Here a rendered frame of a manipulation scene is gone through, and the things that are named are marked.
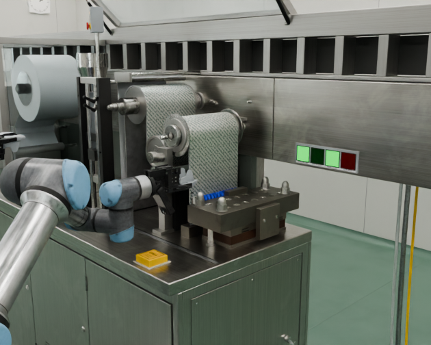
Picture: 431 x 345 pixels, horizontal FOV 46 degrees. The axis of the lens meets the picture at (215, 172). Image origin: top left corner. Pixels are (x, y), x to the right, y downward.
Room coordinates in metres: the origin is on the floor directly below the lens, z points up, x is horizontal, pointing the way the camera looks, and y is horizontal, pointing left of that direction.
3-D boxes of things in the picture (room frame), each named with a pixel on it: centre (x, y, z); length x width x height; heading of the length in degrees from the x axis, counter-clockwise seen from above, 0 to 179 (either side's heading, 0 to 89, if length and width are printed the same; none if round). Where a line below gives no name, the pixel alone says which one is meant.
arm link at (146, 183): (1.57, 0.24, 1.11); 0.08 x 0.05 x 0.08; 43
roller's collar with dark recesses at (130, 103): (1.91, 0.32, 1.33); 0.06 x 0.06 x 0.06; 43
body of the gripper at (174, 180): (1.62, 0.18, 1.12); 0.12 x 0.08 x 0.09; 133
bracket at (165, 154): (1.74, 0.19, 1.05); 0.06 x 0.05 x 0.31; 133
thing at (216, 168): (1.78, 0.00, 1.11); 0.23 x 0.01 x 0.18; 133
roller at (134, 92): (2.02, 0.21, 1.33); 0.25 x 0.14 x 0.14; 133
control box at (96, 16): (2.17, 0.49, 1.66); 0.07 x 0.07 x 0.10; 19
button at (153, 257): (1.47, 0.19, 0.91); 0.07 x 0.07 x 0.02; 43
